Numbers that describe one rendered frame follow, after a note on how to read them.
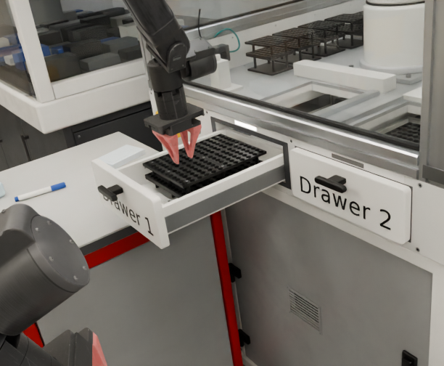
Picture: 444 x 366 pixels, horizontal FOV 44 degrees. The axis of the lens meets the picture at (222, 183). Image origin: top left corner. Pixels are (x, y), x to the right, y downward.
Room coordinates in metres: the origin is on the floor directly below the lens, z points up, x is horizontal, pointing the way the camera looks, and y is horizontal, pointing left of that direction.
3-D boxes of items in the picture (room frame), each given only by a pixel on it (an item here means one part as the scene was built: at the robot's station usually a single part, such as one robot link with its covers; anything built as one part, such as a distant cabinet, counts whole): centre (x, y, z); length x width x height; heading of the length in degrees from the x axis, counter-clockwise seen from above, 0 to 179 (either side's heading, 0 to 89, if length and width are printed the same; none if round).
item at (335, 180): (0.91, -0.21, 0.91); 0.07 x 0.04 x 0.01; 32
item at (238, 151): (1.13, 0.03, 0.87); 0.22 x 0.18 x 0.06; 122
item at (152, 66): (1.00, 0.07, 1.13); 0.07 x 0.06 x 0.07; 120
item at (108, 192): (1.01, 0.22, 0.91); 0.07 x 0.04 x 0.01; 32
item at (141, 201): (1.02, 0.20, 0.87); 0.29 x 0.02 x 0.11; 32
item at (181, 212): (1.13, 0.03, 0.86); 0.40 x 0.26 x 0.06; 122
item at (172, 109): (1.00, 0.07, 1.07); 0.10 x 0.07 x 0.07; 122
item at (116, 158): (1.54, 0.29, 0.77); 0.13 x 0.09 x 0.02; 135
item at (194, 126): (1.00, 0.07, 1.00); 0.07 x 0.07 x 0.09; 32
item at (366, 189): (0.93, -0.23, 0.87); 0.29 x 0.02 x 0.11; 32
